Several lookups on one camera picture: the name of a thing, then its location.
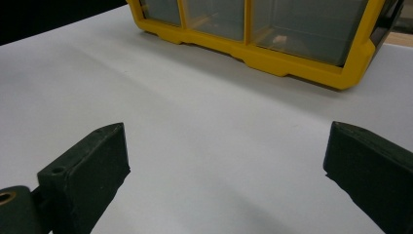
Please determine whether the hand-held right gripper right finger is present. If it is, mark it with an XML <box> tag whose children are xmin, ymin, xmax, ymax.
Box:
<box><xmin>322</xmin><ymin>121</ymin><xmax>413</xmax><ymax>234</ymax></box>

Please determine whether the yellow and black organizer cabinet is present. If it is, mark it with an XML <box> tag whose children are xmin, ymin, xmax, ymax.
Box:
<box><xmin>126</xmin><ymin>0</ymin><xmax>405</xmax><ymax>91</ymax></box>

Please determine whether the light wooden table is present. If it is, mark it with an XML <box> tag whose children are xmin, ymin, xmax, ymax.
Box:
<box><xmin>383</xmin><ymin>31</ymin><xmax>413</xmax><ymax>49</ymax></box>

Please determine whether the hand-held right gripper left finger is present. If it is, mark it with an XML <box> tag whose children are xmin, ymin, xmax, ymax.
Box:
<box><xmin>36</xmin><ymin>122</ymin><xmax>131</xmax><ymax>234</ymax></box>

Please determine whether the set of clear drawers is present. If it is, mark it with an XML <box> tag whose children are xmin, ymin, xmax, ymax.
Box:
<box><xmin>139</xmin><ymin>0</ymin><xmax>369</xmax><ymax>67</ymax></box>

